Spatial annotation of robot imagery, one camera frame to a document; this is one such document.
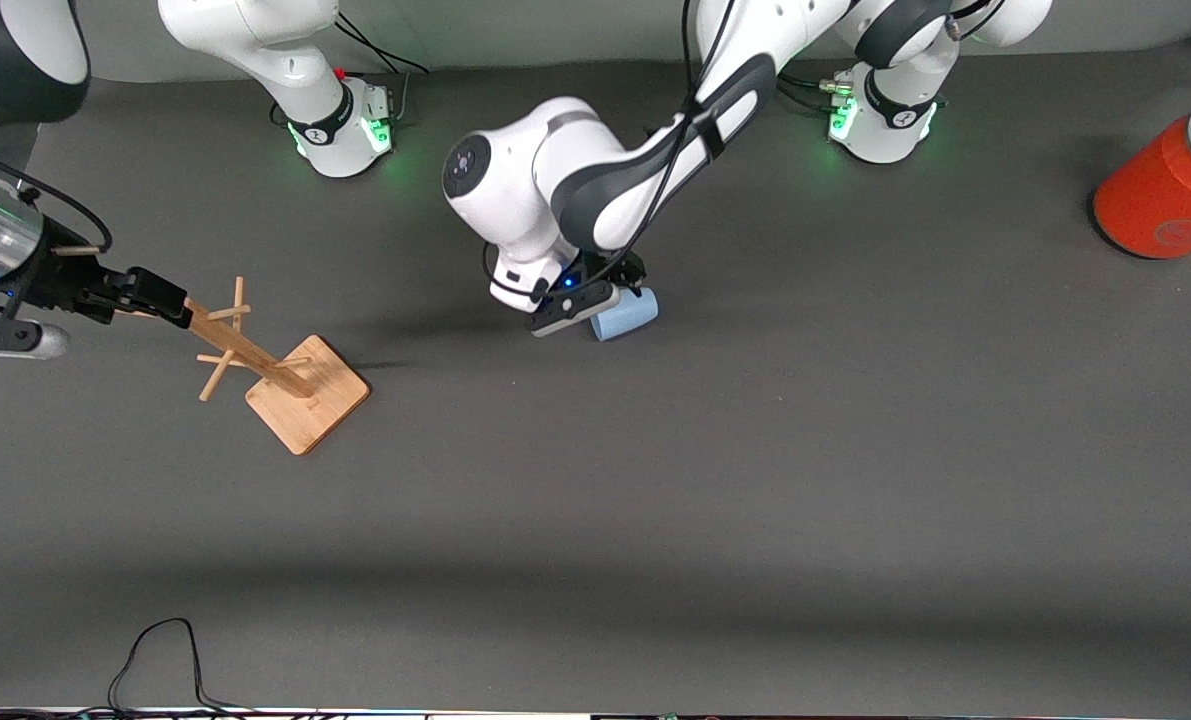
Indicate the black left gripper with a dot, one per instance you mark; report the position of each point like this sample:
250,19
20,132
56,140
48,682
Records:
623,270

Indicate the orange drink can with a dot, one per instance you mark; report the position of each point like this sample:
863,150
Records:
1160,195

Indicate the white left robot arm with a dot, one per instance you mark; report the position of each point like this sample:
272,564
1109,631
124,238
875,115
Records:
595,170

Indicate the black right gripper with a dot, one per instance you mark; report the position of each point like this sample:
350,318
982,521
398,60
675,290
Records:
55,279

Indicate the wooden cup rack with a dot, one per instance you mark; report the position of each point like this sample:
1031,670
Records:
305,395

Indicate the light blue cup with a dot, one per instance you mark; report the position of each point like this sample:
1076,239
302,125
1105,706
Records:
630,315

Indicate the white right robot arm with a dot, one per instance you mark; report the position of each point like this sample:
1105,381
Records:
285,60

